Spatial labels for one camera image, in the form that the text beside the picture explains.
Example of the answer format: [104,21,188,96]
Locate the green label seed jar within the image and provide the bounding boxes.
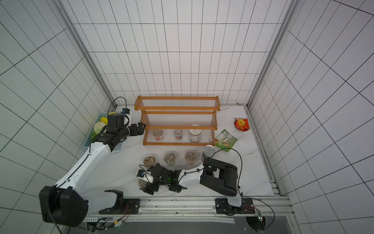
[164,152,176,166]

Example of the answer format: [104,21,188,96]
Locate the small red jar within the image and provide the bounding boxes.
[153,129,164,141]
[174,129,183,140]

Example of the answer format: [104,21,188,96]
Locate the yellow label seed jar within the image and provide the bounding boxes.
[143,155,156,168]

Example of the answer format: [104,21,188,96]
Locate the dark green tin can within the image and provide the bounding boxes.
[202,145,216,163]

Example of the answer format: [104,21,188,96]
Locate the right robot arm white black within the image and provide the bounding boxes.
[136,158,243,208]

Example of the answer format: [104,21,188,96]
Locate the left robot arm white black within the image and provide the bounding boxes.
[39,113,146,227]

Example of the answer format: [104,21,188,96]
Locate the wooden three-tier shelf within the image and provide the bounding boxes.
[134,96,221,146]

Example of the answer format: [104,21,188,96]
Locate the yellow white napa cabbage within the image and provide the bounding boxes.
[100,112,116,125]

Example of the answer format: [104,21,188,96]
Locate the green white napa cabbage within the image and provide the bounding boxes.
[91,121,106,139]

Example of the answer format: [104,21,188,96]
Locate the blue plastic basket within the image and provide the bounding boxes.
[83,112,123,151]

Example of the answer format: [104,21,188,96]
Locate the green snack packet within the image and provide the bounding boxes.
[215,129,238,152]

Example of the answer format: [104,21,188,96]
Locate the red snack bag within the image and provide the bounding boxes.
[234,118,250,132]

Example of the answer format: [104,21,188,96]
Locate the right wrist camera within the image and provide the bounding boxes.
[136,169,153,183]

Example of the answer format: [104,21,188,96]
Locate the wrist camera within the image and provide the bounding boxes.
[121,108,131,115]
[136,169,153,183]

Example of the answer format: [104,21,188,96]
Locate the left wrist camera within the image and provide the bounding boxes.
[121,108,131,115]

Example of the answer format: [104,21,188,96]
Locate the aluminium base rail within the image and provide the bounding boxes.
[75,197,301,234]

